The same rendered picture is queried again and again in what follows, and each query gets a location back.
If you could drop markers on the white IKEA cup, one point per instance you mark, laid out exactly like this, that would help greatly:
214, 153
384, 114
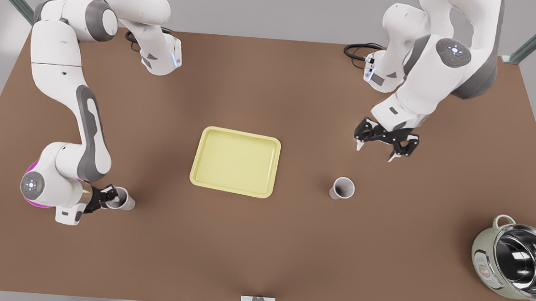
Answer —
342, 189
125, 201

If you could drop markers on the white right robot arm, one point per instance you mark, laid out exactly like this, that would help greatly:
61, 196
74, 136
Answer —
55, 59

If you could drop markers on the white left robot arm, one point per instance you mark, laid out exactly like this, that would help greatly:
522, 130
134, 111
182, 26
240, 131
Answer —
430, 72

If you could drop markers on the yellow rectangular tray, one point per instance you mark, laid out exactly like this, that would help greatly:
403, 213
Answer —
235, 162

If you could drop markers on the pale green steel pot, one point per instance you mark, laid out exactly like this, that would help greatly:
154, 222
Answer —
522, 262

